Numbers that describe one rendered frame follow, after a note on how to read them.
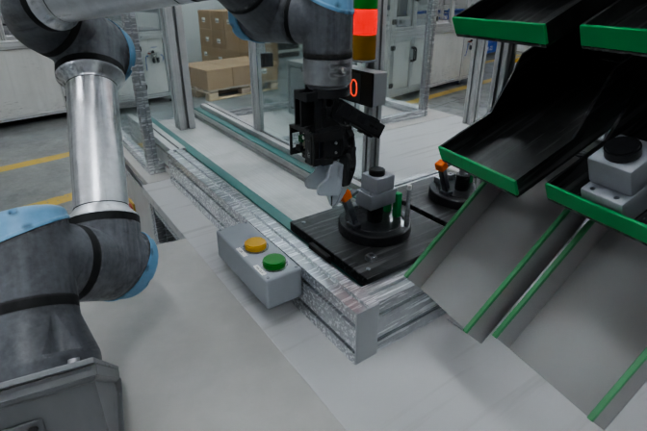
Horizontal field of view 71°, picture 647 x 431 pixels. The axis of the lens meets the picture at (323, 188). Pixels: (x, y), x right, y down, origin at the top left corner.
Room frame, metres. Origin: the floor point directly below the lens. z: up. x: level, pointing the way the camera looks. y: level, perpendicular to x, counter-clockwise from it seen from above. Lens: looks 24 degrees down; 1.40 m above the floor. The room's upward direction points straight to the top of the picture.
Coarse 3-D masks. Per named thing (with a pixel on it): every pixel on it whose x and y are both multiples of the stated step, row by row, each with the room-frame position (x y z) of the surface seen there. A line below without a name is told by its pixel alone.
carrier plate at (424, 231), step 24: (312, 216) 0.82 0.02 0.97; (336, 216) 0.82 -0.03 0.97; (312, 240) 0.74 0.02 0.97; (336, 240) 0.73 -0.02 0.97; (408, 240) 0.73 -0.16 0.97; (432, 240) 0.73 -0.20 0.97; (336, 264) 0.67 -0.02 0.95; (360, 264) 0.65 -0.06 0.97; (384, 264) 0.65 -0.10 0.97; (408, 264) 0.66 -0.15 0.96
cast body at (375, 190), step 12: (372, 168) 0.78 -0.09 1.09; (384, 168) 0.78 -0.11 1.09; (372, 180) 0.76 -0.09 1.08; (384, 180) 0.76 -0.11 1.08; (360, 192) 0.76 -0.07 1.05; (372, 192) 0.76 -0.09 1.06; (384, 192) 0.76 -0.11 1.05; (360, 204) 0.76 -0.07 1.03; (372, 204) 0.74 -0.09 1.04; (384, 204) 0.76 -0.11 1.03
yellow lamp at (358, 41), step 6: (354, 36) 0.99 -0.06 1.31; (360, 36) 0.98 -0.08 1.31; (366, 36) 0.97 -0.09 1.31; (372, 36) 0.98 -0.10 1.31; (354, 42) 0.98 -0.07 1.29; (360, 42) 0.98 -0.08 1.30; (366, 42) 0.97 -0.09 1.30; (372, 42) 0.98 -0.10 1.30; (354, 48) 0.98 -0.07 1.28; (360, 48) 0.97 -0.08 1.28; (366, 48) 0.97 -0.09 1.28; (372, 48) 0.98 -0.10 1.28; (354, 54) 0.98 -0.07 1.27; (360, 54) 0.97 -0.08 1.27; (366, 54) 0.97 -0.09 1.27; (372, 54) 0.98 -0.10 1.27; (360, 60) 0.98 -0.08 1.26; (366, 60) 0.97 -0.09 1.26
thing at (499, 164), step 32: (576, 32) 0.66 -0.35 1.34; (544, 64) 0.63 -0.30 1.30; (576, 64) 0.66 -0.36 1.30; (608, 64) 0.64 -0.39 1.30; (640, 64) 0.52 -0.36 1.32; (512, 96) 0.61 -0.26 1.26; (544, 96) 0.62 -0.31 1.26; (576, 96) 0.60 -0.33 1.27; (608, 96) 0.50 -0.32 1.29; (480, 128) 0.59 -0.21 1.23; (512, 128) 0.58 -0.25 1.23; (544, 128) 0.55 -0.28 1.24; (576, 128) 0.53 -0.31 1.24; (608, 128) 0.51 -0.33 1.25; (448, 160) 0.56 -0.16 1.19; (480, 160) 0.54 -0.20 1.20; (512, 160) 0.52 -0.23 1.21; (544, 160) 0.47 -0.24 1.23; (512, 192) 0.46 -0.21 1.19
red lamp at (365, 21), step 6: (354, 12) 0.99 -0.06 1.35; (360, 12) 0.98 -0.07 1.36; (366, 12) 0.97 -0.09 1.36; (372, 12) 0.98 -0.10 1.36; (354, 18) 0.99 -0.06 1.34; (360, 18) 0.98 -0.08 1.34; (366, 18) 0.97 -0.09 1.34; (372, 18) 0.98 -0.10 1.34; (354, 24) 0.99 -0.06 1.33; (360, 24) 0.98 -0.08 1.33; (366, 24) 0.97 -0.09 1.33; (372, 24) 0.98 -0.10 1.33; (354, 30) 0.99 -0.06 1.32; (360, 30) 0.98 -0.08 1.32; (366, 30) 0.97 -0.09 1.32; (372, 30) 0.98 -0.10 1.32
